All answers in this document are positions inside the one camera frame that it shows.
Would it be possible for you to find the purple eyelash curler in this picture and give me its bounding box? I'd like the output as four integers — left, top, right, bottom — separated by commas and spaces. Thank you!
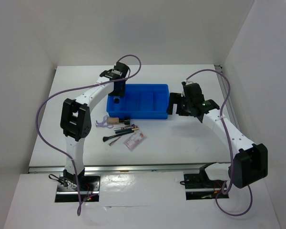
95, 115, 112, 129

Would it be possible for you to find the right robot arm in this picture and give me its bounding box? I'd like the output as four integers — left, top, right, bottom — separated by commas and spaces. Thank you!
167, 82, 268, 188

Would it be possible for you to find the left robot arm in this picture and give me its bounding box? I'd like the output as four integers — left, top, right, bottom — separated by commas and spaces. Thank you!
60, 62, 130, 190

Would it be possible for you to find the black makeup brush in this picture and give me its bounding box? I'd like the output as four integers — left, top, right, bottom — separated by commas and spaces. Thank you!
102, 133, 126, 142

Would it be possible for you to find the blue compartment tray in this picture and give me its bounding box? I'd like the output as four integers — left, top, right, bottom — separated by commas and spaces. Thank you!
106, 84, 169, 119

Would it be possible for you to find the clear tube black cap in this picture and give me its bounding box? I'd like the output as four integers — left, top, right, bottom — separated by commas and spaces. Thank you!
113, 96, 120, 104

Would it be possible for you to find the clear packet with print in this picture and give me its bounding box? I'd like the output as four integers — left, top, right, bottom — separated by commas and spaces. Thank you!
123, 131, 147, 151

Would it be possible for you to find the silver hair clip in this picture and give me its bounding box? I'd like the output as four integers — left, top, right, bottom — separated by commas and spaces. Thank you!
108, 136, 121, 146

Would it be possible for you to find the aluminium rail right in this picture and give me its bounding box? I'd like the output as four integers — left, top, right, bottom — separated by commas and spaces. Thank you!
214, 64, 239, 127

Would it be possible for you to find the aluminium rail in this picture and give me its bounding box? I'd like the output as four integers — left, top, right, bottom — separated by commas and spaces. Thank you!
28, 163, 207, 174
214, 64, 239, 127

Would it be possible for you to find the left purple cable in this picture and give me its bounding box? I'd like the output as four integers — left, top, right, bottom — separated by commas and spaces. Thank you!
36, 55, 142, 217

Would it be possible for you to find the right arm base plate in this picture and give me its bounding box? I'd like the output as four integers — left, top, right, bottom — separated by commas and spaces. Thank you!
179, 174, 229, 200

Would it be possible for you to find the aluminium rail front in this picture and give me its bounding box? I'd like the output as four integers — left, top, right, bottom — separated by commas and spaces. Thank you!
28, 163, 207, 174

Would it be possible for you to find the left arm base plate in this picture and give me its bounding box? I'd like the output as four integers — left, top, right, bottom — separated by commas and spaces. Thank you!
49, 174, 101, 203

